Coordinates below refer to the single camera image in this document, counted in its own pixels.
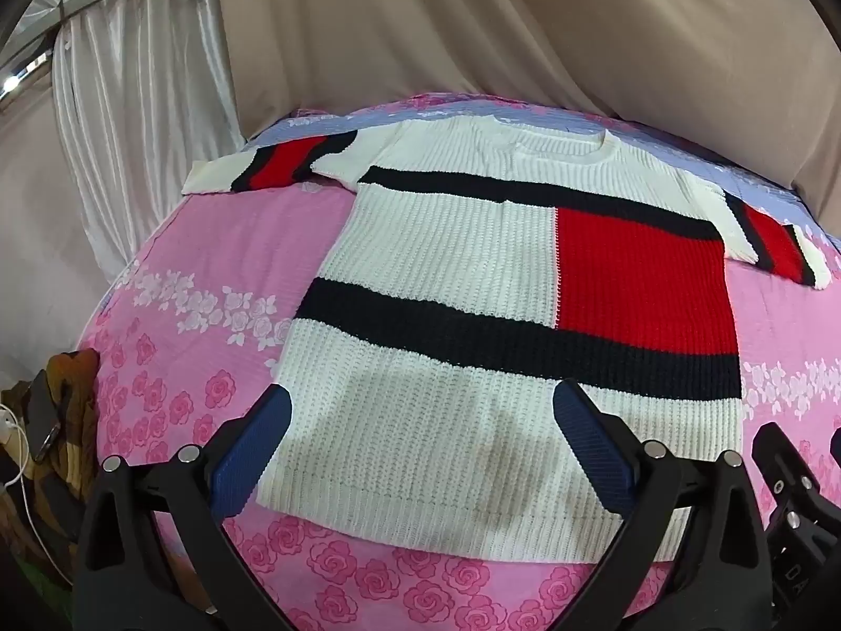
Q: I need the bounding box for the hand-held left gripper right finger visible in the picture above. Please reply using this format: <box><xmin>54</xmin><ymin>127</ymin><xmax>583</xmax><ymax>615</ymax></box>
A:
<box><xmin>552</xmin><ymin>378</ymin><xmax>771</xmax><ymax>631</ymax></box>

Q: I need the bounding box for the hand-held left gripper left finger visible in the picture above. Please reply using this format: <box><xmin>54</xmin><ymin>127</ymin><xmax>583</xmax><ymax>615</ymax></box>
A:
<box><xmin>71</xmin><ymin>382</ymin><xmax>293</xmax><ymax>631</ymax></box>

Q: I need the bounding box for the white red black knit sweater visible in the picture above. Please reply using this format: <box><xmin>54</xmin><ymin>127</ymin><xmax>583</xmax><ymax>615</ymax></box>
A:
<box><xmin>180</xmin><ymin>115</ymin><xmax>832</xmax><ymax>563</ymax></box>

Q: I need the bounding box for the pink floral bedsheet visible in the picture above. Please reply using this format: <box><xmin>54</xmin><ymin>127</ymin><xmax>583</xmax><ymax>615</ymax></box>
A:
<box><xmin>75</xmin><ymin>95</ymin><xmax>841</xmax><ymax>631</ymax></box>

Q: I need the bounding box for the brown patterned garment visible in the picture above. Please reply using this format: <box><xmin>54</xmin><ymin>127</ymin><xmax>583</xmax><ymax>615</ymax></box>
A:
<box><xmin>0</xmin><ymin>348</ymin><xmax>102</xmax><ymax>543</ymax></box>

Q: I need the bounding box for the dark phone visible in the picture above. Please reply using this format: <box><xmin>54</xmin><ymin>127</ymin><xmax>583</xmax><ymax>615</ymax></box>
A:
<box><xmin>25</xmin><ymin>369</ymin><xmax>75</xmax><ymax>462</ymax></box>

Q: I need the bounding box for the white satin curtain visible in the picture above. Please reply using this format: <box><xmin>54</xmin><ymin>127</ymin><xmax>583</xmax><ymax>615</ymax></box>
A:
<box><xmin>49</xmin><ymin>0</ymin><xmax>249</xmax><ymax>277</ymax></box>

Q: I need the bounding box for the beige cloth backdrop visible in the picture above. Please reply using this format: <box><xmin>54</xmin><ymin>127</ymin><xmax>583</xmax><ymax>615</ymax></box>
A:
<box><xmin>210</xmin><ymin>0</ymin><xmax>841</xmax><ymax>211</ymax></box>

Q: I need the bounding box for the white cable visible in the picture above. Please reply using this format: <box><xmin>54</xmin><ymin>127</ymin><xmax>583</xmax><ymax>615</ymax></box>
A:
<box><xmin>0</xmin><ymin>404</ymin><xmax>75</xmax><ymax>587</ymax></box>

